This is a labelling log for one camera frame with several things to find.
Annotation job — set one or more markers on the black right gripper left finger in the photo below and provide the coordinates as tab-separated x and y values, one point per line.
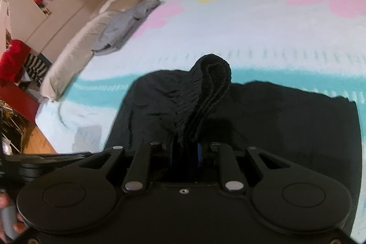
151	167

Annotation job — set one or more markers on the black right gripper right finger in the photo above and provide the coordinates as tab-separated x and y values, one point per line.
220	161

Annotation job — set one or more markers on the black track pants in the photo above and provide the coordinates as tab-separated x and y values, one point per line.
187	110

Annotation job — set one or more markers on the person's right hand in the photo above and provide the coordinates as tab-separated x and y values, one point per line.
12	224

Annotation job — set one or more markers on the beige pillow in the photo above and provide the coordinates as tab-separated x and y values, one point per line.
74	57

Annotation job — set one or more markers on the red cabinet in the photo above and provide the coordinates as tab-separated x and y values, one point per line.
19	101

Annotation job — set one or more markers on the folded grey pants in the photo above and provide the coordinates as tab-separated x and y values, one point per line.
122	26

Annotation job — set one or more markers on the black white striped cloth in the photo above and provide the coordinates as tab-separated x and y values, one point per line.
36	67

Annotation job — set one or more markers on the floral knit bed blanket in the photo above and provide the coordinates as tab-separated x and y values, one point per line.
313	45

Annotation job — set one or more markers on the red cloth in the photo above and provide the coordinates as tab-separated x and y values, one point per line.
12	61

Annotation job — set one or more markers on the metal wire rack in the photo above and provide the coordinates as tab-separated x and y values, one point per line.
13	130

